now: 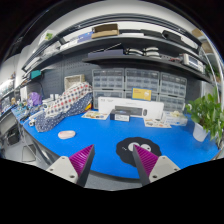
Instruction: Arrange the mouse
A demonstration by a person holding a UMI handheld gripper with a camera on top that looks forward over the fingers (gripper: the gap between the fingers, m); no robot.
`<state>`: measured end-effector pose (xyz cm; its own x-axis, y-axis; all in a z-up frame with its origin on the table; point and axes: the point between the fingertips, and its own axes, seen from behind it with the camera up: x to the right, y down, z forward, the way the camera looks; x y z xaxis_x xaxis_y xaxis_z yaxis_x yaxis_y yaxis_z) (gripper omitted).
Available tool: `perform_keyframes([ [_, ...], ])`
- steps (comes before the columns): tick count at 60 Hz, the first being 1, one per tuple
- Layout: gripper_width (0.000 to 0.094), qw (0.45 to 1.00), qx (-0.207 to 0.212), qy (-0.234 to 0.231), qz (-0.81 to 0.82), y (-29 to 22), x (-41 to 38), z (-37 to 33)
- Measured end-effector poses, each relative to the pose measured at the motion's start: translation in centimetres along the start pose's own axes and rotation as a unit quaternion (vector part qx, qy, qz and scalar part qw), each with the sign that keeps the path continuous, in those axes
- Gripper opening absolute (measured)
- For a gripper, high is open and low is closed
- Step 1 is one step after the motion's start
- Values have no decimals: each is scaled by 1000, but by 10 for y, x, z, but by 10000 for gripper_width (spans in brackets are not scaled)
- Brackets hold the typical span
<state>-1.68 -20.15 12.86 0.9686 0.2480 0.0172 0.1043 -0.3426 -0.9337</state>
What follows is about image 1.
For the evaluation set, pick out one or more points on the yellow card sign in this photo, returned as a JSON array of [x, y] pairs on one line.
[[141, 94]]

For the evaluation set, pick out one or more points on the left sticker sheet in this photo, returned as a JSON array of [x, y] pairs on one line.
[[95, 115]]

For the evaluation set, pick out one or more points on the sticker sheet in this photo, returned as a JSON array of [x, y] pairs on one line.
[[156, 123], [95, 115]]

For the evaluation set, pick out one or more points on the white instrument on shelf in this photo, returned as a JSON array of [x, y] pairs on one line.
[[193, 62]]

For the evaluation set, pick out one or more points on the blue desk mat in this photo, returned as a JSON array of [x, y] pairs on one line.
[[177, 142]]

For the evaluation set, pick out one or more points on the purple bag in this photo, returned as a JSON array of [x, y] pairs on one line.
[[34, 99]]

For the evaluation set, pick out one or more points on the right sticker sheet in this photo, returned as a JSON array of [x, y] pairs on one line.
[[156, 123]]

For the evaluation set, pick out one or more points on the long white product box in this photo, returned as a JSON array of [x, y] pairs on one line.
[[137, 108]]

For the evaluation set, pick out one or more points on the right grey drawer cabinet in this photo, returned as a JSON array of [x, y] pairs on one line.
[[172, 91]]

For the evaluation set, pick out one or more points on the beige woven basket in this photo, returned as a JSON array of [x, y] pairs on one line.
[[71, 80]]

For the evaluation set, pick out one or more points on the middle grey drawer cabinet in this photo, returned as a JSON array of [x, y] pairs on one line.
[[144, 79]]

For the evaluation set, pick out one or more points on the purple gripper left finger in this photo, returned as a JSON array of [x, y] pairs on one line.
[[75, 168]]

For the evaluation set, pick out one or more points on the cardboard box on shelf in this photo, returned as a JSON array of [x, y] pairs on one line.
[[105, 30]]

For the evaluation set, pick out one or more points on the left grey drawer cabinet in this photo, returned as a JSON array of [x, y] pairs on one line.
[[107, 83]]

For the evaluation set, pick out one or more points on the clear plastic box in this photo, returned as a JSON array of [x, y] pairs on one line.
[[174, 118]]

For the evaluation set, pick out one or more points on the black round mouse pad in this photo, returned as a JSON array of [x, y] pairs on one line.
[[129, 147]]

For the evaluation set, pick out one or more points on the dark wall shelf unit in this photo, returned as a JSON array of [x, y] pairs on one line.
[[142, 39]]

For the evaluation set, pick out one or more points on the grey drawer cabinet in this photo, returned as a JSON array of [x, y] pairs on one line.
[[144, 79], [107, 83], [172, 91]]

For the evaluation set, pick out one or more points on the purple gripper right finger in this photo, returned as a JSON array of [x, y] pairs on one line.
[[152, 168]]

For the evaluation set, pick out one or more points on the small dark box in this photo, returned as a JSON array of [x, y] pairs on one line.
[[120, 115]]

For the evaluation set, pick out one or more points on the green potted plant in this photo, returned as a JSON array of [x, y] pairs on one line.
[[207, 112]]

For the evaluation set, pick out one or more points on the patterned checkered cloth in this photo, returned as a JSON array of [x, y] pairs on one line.
[[73, 101]]

